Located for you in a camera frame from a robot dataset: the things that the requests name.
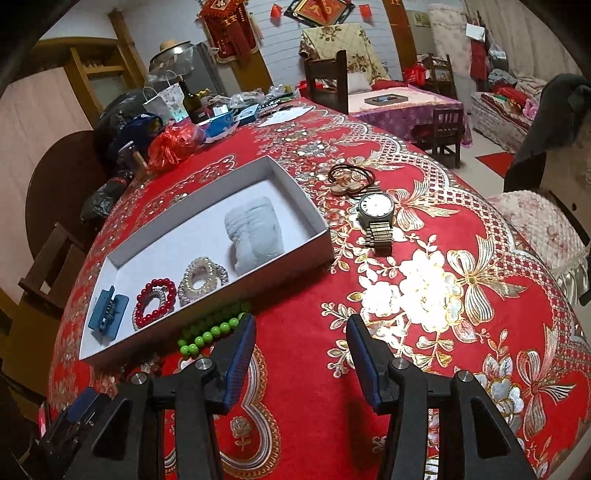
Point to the bed with piled clothes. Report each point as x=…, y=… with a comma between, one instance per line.
x=508, y=106

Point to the round wooden table top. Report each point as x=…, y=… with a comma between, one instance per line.
x=55, y=184

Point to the dark wine bottle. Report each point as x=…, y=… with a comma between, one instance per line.
x=189, y=104

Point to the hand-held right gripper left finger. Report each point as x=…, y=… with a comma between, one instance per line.
x=242, y=350

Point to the red lantern hanging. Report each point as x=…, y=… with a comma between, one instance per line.
x=228, y=27

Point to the blue fabric bag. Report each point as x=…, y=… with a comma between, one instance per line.
x=138, y=134

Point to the wooden heart pendant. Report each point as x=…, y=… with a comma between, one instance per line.
x=344, y=184

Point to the dark tray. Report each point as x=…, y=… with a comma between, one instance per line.
x=385, y=98

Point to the blue hair claw clip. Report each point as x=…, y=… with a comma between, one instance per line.
x=99, y=314

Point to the dark wooden slatted chair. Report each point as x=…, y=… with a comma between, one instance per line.
x=51, y=267

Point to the small wooden chair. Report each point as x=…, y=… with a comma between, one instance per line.
x=447, y=134
x=438, y=74

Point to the blue tissue packet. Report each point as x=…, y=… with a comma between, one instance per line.
x=221, y=124

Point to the grey refrigerator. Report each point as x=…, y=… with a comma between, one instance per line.
x=205, y=64

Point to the white paper sheet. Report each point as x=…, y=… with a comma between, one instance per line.
x=281, y=115

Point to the white patterned gift bag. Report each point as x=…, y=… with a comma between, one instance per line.
x=164, y=104

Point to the red floral tablecloth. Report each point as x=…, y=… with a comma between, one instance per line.
x=438, y=221

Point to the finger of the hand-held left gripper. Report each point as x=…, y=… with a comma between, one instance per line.
x=81, y=408

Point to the white cardboard box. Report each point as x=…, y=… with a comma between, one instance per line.
x=184, y=230

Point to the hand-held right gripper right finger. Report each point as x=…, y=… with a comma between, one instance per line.
x=362, y=362

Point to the floral draped cloth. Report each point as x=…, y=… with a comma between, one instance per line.
x=341, y=50

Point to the red gift bag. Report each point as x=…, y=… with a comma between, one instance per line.
x=415, y=74

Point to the pink quilted chair cushion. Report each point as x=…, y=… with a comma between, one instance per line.
x=535, y=226

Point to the black plastic bag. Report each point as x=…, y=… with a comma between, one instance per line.
x=104, y=196
x=120, y=110

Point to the dark wooden dining chair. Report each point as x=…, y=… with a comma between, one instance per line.
x=328, y=83

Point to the red diamond wall decoration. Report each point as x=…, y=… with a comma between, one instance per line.
x=318, y=10

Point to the low table purple cloth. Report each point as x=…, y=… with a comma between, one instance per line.
x=415, y=115

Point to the silver wristwatch gold band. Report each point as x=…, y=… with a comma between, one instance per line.
x=375, y=205

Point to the dark grey jacket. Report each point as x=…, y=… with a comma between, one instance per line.
x=549, y=120

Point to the red plastic bag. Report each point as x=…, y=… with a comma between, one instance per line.
x=173, y=145

